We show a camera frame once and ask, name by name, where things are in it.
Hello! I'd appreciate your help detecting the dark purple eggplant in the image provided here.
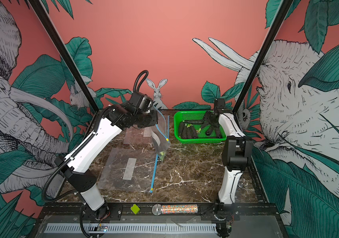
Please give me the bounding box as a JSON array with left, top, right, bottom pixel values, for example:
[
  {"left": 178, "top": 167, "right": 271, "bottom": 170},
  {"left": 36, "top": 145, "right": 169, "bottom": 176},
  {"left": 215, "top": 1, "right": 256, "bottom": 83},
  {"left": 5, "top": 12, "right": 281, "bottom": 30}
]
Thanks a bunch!
[{"left": 152, "top": 133, "right": 167, "bottom": 161}]

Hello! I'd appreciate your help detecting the clear zip-top bag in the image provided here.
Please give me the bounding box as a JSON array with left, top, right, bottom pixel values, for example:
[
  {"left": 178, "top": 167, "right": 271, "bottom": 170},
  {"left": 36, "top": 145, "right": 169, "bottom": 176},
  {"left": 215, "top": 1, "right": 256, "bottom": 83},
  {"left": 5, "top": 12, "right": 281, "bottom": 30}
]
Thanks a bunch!
[
  {"left": 150, "top": 107, "right": 171, "bottom": 162},
  {"left": 97, "top": 148, "right": 157, "bottom": 192},
  {"left": 123, "top": 115, "right": 170, "bottom": 146}
]

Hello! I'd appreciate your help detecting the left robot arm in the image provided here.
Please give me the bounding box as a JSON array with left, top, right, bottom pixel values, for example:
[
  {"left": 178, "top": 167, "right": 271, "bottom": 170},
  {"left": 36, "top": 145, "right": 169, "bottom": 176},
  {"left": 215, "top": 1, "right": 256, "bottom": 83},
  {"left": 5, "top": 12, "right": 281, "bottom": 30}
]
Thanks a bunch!
[{"left": 56, "top": 91, "right": 158, "bottom": 212}]

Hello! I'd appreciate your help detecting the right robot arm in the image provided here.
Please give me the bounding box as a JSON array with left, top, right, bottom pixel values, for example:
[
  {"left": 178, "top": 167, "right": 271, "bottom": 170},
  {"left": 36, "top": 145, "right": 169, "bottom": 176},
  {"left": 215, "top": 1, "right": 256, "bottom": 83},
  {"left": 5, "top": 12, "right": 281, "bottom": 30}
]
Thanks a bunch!
[{"left": 207, "top": 98, "right": 253, "bottom": 204}]

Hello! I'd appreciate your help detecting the green plastic basket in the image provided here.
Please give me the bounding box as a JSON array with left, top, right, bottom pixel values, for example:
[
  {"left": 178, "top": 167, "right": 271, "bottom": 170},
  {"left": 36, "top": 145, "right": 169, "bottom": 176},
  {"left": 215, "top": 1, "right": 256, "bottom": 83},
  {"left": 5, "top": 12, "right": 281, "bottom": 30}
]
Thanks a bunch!
[{"left": 173, "top": 110, "right": 227, "bottom": 144}]

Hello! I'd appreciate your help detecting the sprinkle-filled cylinder tube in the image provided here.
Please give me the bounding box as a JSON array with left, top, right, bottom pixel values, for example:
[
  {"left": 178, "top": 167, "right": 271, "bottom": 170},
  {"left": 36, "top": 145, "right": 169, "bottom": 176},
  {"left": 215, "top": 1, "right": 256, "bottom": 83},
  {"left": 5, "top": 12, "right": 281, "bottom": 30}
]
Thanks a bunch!
[{"left": 152, "top": 204, "right": 198, "bottom": 216}]

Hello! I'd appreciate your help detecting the lime green sticky note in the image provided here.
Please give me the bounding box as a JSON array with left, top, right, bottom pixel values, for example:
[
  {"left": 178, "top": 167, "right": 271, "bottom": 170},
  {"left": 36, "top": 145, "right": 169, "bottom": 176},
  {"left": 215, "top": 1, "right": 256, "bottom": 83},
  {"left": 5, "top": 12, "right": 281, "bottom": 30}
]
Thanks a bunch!
[{"left": 130, "top": 204, "right": 141, "bottom": 215}]

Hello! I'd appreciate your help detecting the right black frame post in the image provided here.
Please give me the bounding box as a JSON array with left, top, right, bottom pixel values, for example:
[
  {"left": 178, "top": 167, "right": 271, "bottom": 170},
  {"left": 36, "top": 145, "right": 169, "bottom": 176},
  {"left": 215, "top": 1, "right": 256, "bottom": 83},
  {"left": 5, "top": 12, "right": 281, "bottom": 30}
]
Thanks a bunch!
[{"left": 233, "top": 0, "right": 293, "bottom": 114}]

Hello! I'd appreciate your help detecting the black frame post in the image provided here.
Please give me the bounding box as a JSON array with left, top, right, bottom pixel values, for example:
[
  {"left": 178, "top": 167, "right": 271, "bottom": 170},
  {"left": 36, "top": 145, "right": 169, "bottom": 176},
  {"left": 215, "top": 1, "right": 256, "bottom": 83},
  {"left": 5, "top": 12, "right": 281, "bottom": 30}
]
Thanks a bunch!
[
  {"left": 233, "top": 0, "right": 293, "bottom": 114},
  {"left": 28, "top": 0, "right": 99, "bottom": 113}
]

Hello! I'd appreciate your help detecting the white perforated rail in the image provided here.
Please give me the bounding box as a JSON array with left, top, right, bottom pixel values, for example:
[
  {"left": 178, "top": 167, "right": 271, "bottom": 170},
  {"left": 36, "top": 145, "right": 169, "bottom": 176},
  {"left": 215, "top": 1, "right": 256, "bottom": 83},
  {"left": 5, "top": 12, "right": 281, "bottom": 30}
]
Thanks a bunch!
[{"left": 43, "top": 223, "right": 217, "bottom": 234}]

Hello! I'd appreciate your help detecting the black corrugated cable conduit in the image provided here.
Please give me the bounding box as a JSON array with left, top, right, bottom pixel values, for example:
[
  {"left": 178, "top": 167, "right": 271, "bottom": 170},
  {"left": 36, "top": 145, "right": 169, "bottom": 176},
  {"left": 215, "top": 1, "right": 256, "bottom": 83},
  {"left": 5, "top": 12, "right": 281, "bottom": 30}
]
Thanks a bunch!
[{"left": 41, "top": 70, "right": 149, "bottom": 203}]

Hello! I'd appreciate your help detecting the left black frame post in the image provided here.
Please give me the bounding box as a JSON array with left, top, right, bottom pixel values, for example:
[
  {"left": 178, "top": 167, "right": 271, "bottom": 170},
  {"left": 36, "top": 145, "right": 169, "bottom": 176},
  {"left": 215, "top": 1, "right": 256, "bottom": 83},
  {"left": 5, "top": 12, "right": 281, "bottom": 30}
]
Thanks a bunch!
[{"left": 28, "top": 0, "right": 99, "bottom": 113}]

